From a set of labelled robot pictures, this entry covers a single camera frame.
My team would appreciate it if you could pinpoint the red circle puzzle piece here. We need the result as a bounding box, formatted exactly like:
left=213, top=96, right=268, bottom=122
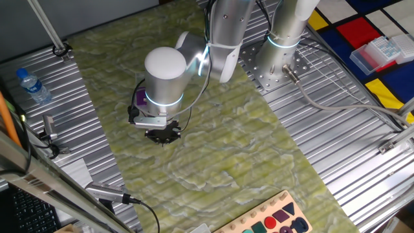
left=264, top=216, right=278, bottom=230

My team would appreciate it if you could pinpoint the black AG-95 gripper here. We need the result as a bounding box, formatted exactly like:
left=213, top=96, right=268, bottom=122
left=144, top=120, right=182, bottom=147

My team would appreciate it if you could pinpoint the green square puzzle piece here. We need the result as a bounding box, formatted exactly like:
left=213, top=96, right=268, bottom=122
left=251, top=221, right=268, bottom=233

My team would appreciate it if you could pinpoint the gray cable with metal connector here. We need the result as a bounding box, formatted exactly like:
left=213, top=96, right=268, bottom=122
left=281, top=63, right=411, bottom=128

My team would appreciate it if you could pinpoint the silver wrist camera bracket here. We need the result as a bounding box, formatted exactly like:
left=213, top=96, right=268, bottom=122
left=128, top=108, right=168, bottom=131

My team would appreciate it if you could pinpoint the slanted aluminium post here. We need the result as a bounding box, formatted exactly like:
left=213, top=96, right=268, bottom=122
left=27, top=0, right=72, bottom=62

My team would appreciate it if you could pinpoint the black computer keyboard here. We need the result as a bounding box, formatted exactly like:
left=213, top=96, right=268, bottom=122
left=11, top=186, right=62, bottom=233

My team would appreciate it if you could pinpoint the slim aluminium extrusion rail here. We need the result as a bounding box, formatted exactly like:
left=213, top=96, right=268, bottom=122
left=378, top=96, right=414, bottom=155

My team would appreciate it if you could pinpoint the long silver depth camera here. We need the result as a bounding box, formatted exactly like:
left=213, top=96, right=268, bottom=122
left=84, top=181, right=132, bottom=205

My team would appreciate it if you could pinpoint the green marble pattern mat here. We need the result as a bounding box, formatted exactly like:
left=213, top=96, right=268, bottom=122
left=67, top=0, right=360, bottom=233

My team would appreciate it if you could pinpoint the orange pole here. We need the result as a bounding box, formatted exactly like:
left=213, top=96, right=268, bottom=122
left=0, top=92, right=22, bottom=148

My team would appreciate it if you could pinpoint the wide aluminium frame beam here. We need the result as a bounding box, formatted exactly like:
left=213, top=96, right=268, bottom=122
left=0, top=129, right=134, bottom=233

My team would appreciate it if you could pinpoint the white paper sheet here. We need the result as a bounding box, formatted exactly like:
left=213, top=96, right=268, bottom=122
left=61, top=158, right=93, bottom=189

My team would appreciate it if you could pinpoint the clear-lidded white tip box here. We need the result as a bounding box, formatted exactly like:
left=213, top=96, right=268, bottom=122
left=349, top=36, right=402, bottom=76

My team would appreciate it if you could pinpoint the thick black cable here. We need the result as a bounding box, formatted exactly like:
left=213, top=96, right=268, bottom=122
left=17, top=113, right=33, bottom=175

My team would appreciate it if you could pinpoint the brown cardboard box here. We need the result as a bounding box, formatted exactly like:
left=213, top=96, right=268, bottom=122
left=384, top=216, right=414, bottom=233

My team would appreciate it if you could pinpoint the black camera cable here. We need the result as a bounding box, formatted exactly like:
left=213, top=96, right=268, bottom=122
left=129, top=197, right=161, bottom=233

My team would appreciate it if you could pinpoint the small silver camera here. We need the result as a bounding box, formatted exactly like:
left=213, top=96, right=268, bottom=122
left=38, top=115, right=59, bottom=142

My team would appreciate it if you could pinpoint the navy oblong puzzle piece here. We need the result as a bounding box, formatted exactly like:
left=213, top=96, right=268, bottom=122
left=290, top=217, right=309, bottom=233

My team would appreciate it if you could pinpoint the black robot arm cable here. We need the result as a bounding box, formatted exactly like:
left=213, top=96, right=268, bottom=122
left=129, top=0, right=213, bottom=133

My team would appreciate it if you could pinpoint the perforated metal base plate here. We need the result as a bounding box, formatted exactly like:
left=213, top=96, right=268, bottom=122
left=241, top=40, right=311, bottom=92

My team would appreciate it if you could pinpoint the purple pipette tip box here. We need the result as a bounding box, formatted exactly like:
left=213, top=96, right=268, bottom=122
left=135, top=87, right=148, bottom=108

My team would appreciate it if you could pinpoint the colourful checkered cloth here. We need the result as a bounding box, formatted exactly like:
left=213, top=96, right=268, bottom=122
left=307, top=0, right=414, bottom=126

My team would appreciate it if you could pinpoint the white plastic container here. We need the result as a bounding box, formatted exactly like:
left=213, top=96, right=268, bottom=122
left=190, top=223, right=212, bottom=233

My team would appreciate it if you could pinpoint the navy triangle puzzle piece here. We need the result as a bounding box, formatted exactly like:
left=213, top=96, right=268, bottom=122
left=282, top=202, right=296, bottom=216

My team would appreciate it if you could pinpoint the purple square puzzle piece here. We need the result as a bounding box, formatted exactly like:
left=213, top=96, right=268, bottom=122
left=272, top=209, right=290, bottom=223

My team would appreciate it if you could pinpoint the clear plastic water bottle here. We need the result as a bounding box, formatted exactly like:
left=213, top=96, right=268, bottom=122
left=16, top=67, right=52, bottom=105

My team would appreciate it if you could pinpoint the wooden shape puzzle board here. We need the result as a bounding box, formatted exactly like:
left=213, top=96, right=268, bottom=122
left=213, top=190, right=313, bottom=233

